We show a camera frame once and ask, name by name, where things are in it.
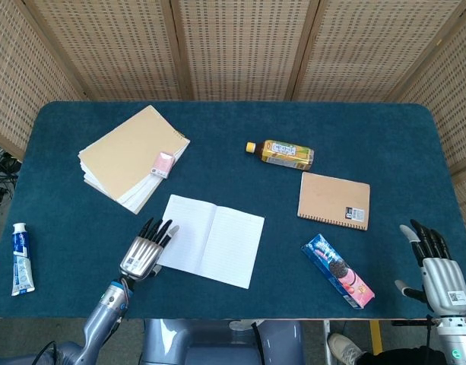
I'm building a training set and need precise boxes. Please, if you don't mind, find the yellow label tea bottle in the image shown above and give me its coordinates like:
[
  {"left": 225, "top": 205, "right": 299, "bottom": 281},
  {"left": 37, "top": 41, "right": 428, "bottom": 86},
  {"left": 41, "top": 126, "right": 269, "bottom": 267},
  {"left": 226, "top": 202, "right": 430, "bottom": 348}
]
[{"left": 246, "top": 139, "right": 315, "bottom": 171}]

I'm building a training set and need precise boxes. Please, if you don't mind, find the black trouser leg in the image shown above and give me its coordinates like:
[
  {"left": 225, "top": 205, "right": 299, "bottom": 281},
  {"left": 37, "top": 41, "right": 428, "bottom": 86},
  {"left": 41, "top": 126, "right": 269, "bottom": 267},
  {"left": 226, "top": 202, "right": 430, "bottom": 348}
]
[{"left": 356, "top": 345, "right": 446, "bottom": 365}]

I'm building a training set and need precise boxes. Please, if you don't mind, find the white lined notebook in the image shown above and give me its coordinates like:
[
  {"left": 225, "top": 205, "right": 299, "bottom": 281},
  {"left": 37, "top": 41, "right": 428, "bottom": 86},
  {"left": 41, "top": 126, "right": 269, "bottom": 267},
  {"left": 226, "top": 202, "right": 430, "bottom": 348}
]
[{"left": 156, "top": 194, "right": 265, "bottom": 290}]

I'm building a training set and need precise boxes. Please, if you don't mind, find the white sneaker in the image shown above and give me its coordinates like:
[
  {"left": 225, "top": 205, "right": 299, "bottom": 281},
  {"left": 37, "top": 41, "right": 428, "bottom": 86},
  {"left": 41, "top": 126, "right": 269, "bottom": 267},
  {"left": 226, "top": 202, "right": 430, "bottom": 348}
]
[{"left": 327, "top": 333, "right": 365, "bottom": 365}]

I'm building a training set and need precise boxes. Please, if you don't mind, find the teal table cloth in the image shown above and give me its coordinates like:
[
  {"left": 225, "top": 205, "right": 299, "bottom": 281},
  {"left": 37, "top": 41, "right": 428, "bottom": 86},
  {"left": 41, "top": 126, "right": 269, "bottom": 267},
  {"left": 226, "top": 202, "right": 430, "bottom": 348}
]
[{"left": 0, "top": 100, "right": 466, "bottom": 320}]

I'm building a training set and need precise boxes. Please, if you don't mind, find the woven bamboo folding screen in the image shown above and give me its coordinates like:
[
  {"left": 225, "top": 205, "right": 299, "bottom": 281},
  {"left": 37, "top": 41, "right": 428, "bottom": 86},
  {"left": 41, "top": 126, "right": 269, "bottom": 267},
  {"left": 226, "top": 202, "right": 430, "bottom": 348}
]
[{"left": 0, "top": 0, "right": 466, "bottom": 252}]

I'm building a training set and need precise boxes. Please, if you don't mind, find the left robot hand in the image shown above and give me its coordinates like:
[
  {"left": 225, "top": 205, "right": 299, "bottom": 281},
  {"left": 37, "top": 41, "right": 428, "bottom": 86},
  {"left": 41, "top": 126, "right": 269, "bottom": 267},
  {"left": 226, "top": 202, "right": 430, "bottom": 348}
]
[{"left": 119, "top": 217, "right": 180, "bottom": 282}]

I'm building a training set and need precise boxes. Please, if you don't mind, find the grey blue robot torso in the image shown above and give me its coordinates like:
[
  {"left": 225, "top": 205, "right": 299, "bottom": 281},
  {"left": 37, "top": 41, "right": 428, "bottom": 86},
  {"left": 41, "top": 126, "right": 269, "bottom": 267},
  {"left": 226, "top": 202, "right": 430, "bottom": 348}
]
[{"left": 139, "top": 318, "right": 306, "bottom": 365}]

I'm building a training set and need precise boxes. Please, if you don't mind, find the black floor cable bundle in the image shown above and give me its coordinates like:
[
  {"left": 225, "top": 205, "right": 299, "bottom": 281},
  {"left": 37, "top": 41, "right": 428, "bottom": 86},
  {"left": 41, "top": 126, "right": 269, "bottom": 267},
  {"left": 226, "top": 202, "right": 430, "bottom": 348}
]
[{"left": 0, "top": 148, "right": 23, "bottom": 216}]

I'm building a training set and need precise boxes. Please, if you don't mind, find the pink tissue pack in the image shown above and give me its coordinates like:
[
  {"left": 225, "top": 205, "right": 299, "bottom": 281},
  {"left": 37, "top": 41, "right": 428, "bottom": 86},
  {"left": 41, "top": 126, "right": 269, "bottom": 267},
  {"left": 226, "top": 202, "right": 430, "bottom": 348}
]
[{"left": 150, "top": 151, "right": 176, "bottom": 179}]

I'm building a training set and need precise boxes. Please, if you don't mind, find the blue white toothpaste tube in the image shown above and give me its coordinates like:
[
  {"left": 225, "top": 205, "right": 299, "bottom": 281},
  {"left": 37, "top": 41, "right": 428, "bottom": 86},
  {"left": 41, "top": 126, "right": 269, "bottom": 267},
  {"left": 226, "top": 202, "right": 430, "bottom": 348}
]
[{"left": 11, "top": 222, "right": 36, "bottom": 297}]

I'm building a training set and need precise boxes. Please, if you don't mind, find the kraft spiral notebook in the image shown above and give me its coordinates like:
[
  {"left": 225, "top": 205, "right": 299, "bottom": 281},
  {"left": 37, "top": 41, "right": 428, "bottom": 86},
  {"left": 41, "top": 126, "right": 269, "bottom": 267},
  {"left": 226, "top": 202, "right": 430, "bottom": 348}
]
[{"left": 296, "top": 171, "right": 371, "bottom": 232}]

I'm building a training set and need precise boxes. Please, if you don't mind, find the blue cookie box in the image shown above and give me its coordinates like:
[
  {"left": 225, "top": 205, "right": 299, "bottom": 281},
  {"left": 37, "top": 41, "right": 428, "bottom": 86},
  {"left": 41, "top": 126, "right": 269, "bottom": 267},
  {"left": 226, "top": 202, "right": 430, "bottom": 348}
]
[{"left": 301, "top": 233, "right": 376, "bottom": 310}]

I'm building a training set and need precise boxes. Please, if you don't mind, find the stack of tan notebooks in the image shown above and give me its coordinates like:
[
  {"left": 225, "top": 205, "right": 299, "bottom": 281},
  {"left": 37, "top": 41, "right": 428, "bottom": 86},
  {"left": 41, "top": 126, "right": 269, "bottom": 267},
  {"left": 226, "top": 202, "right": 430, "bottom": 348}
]
[{"left": 78, "top": 104, "right": 191, "bottom": 215}]

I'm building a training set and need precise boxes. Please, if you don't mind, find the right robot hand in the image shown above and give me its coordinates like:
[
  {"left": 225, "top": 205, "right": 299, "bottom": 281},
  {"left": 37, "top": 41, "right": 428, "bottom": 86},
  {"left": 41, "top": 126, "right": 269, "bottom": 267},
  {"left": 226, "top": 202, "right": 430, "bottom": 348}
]
[{"left": 394, "top": 219, "right": 466, "bottom": 316}]

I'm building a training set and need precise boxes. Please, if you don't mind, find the white metal table leg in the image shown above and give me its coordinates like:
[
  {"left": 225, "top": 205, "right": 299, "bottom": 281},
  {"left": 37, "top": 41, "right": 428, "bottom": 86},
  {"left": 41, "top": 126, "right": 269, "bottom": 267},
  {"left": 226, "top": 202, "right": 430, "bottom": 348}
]
[{"left": 322, "top": 319, "right": 334, "bottom": 365}]

